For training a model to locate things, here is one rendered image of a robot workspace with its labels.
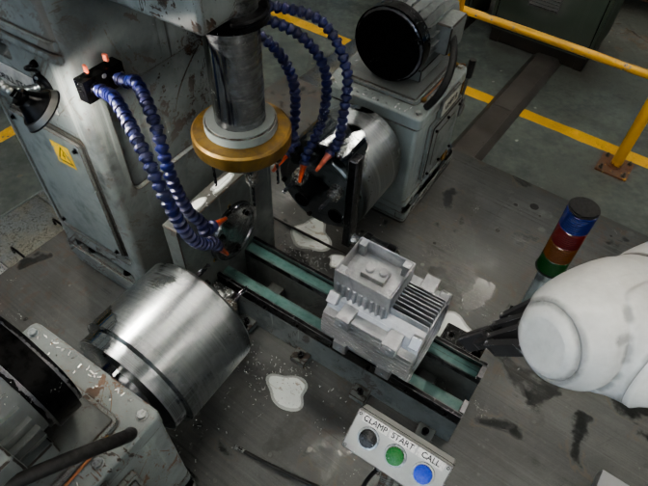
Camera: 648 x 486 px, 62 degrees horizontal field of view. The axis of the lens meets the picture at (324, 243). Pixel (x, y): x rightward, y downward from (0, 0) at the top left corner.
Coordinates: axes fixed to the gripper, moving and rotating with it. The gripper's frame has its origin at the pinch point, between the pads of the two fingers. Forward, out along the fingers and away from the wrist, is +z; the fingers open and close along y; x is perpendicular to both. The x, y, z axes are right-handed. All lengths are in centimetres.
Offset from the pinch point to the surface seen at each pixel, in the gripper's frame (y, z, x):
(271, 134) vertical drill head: -5.4, 8.8, -48.0
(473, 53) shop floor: -287, 148, -27
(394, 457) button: 20.2, 11.0, 3.3
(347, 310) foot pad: 1.4, 21.0, -15.2
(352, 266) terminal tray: -5.1, 19.2, -20.2
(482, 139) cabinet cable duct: -200, 125, 9
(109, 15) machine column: 3, 6, -78
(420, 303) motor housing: -5.7, 12.3, -7.1
